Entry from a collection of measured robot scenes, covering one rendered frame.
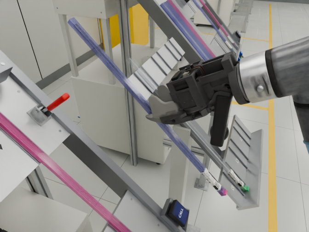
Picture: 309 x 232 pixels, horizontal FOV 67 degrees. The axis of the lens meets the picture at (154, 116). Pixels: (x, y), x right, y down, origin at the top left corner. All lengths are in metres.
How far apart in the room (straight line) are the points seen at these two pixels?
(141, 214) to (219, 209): 1.05
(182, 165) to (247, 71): 0.57
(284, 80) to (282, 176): 1.57
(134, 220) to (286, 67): 0.42
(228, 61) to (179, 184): 0.67
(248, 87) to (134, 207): 0.36
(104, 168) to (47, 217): 0.36
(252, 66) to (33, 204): 0.78
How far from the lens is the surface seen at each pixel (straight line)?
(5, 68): 0.48
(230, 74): 0.39
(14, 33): 2.62
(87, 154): 0.55
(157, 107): 0.46
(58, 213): 0.86
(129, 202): 0.57
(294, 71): 0.37
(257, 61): 0.38
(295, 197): 1.83
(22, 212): 0.91
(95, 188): 1.67
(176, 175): 0.94
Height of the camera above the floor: 1.31
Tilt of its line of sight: 37 degrees down
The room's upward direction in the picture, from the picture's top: straight up
